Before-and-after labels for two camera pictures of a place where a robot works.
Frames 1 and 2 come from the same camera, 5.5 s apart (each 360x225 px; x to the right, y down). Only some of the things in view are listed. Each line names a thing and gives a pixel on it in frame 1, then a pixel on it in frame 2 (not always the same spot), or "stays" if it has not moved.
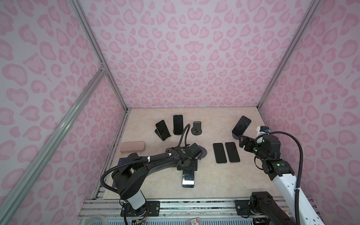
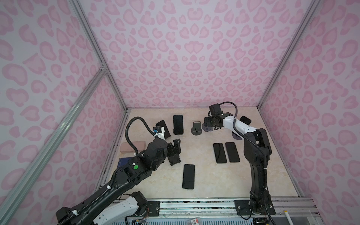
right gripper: x=251 y=142 → x=206 y=121
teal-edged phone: x=188 y=179 stays
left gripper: x=194 y=167 → x=177 y=146
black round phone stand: x=196 y=130 stays
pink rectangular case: x=132 y=146 stays
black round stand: x=204 y=152 → x=206 y=129
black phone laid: x=220 y=153 stays
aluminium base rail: x=180 y=212 stays
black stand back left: x=178 y=124 stays
